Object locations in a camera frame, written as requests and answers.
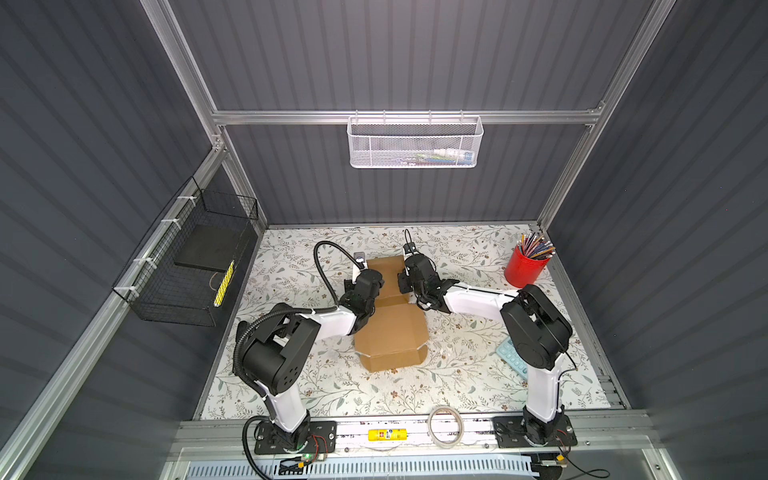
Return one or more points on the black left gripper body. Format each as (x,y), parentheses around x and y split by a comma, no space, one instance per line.
(348,290)

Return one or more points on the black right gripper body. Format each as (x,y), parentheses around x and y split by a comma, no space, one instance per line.
(405,286)

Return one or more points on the brown cardboard box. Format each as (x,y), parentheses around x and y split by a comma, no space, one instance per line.
(396,335)

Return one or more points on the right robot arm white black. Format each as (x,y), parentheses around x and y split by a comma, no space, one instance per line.
(539,332)

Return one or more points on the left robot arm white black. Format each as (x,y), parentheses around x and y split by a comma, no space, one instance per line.
(271,352)

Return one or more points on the red metal pencil cup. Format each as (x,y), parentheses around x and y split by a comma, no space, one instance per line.
(523,270)

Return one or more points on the teal calculator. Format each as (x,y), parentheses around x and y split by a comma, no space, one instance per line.
(507,353)

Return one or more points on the bundle of coloured pencils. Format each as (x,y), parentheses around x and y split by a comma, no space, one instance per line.
(535,247)

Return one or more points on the black stapler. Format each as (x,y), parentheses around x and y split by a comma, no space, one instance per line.
(243,333)

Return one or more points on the markers in white basket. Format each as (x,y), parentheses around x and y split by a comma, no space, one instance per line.
(437,157)

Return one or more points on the yellow striped tool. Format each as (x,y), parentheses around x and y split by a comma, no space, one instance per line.
(224,285)

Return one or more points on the yellow spirit level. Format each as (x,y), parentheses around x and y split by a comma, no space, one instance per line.
(386,435)

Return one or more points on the black foam pad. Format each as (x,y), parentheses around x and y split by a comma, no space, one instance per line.
(208,248)

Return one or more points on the clear tape roll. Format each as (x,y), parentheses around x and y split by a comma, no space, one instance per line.
(445,427)

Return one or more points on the white wire mesh basket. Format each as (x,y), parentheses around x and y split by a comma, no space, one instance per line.
(378,142)

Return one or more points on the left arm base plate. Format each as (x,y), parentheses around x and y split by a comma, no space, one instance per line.
(310,437)

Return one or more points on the black wire mesh basket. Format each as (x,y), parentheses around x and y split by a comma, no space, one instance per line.
(159,291)

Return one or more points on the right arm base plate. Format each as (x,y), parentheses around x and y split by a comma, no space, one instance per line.
(526,430)

